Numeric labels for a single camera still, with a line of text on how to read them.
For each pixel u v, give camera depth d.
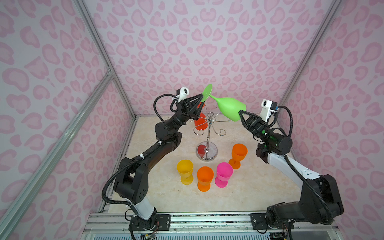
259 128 0.55
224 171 0.78
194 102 0.59
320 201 0.39
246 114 0.57
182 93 0.62
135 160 0.48
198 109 0.57
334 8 0.69
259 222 0.72
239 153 0.82
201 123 0.73
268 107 0.56
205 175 0.78
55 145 0.57
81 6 0.68
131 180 0.46
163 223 0.73
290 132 0.63
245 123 0.57
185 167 0.81
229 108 0.57
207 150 1.00
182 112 0.55
